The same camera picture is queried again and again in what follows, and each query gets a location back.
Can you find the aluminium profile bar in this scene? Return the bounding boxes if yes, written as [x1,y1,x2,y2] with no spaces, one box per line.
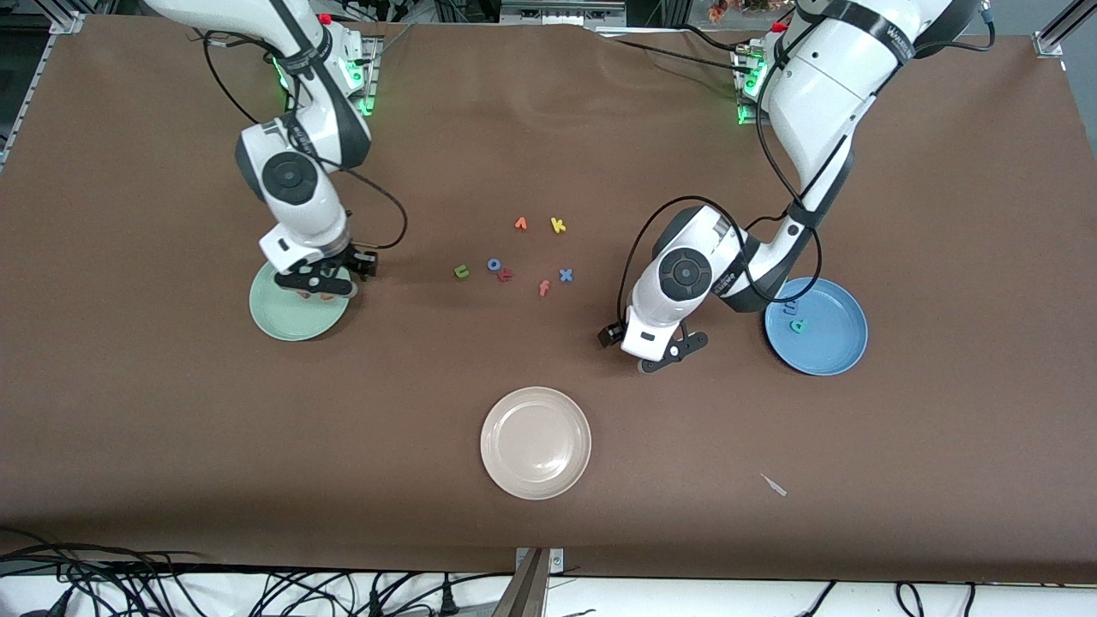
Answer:
[491,548,549,617]

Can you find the grey metal equipment box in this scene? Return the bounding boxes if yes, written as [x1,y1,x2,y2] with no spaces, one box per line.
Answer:
[501,0,626,27]

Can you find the tangled black cables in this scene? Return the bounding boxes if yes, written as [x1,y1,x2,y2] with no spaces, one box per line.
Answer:
[0,527,515,617]

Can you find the green plate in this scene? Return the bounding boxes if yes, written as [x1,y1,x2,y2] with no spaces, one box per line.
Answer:
[249,257,352,342]

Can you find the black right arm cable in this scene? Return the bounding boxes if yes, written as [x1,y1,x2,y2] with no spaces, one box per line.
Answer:
[201,30,408,251]

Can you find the grey metal bracket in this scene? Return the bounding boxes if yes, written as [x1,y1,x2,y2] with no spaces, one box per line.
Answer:
[514,547,565,577]

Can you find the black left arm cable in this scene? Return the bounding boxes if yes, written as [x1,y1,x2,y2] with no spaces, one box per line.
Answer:
[617,43,824,325]

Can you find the beige plate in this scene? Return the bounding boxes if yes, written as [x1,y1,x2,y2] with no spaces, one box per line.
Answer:
[480,386,592,500]

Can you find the blue plate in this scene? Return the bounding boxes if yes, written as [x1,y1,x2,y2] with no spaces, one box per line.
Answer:
[764,276,869,376]

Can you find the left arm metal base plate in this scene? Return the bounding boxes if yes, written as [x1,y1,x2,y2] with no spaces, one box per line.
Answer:
[733,43,770,128]

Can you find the black cables at arm base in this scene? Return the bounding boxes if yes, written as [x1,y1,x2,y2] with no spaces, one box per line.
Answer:
[613,24,765,76]

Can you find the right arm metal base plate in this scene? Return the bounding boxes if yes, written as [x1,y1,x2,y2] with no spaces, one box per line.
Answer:
[287,34,380,117]

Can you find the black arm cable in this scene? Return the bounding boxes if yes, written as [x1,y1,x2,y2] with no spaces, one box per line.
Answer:
[201,30,408,251]
[617,43,824,325]

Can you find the brown table cover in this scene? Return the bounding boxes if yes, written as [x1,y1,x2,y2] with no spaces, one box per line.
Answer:
[0,13,1097,585]

